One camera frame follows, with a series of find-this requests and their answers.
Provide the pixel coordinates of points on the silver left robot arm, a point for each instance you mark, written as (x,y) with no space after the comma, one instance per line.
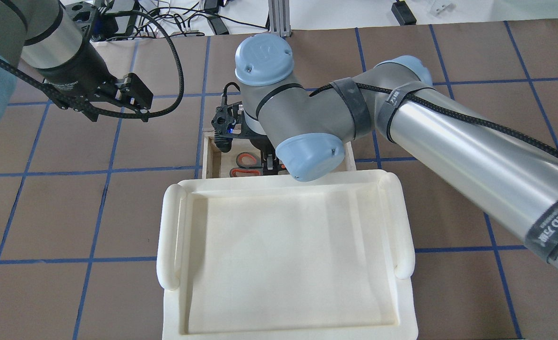
(48,45)

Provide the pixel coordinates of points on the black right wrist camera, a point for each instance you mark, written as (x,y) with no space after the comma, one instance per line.
(225,124)

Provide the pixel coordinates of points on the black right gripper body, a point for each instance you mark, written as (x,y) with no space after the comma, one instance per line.
(262,145)

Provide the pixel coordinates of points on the aluminium frame post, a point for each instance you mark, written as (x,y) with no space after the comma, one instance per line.
(279,18)

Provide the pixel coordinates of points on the white plastic tray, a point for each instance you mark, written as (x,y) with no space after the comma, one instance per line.
(271,258)

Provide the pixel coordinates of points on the grey orange scissors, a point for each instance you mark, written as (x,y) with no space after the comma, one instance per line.
(249,164)

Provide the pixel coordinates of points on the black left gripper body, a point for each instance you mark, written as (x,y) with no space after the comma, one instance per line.
(77,72)

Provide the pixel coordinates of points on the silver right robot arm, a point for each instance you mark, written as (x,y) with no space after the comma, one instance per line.
(511,176)

